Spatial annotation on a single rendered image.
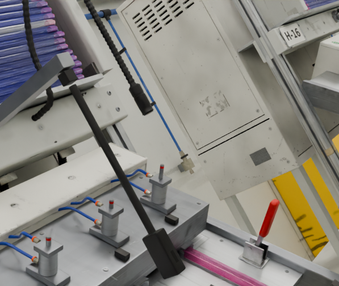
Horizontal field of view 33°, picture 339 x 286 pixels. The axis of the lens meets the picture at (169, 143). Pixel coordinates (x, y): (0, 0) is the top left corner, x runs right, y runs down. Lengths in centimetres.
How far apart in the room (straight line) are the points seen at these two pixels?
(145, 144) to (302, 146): 159
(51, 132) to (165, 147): 245
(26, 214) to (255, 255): 33
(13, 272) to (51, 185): 18
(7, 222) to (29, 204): 5
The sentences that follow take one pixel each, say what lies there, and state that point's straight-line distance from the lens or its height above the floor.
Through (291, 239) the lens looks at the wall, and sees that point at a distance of 395.
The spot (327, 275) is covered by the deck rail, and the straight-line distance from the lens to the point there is 85.
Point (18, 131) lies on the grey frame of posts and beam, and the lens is 85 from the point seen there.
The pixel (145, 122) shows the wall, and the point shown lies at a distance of 327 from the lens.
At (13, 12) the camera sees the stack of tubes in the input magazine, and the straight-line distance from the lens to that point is 92.
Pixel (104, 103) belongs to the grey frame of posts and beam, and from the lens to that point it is 97.
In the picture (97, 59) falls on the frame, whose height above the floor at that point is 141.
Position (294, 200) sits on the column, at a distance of 397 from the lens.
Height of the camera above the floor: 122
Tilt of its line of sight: 1 degrees up
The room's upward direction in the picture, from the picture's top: 29 degrees counter-clockwise
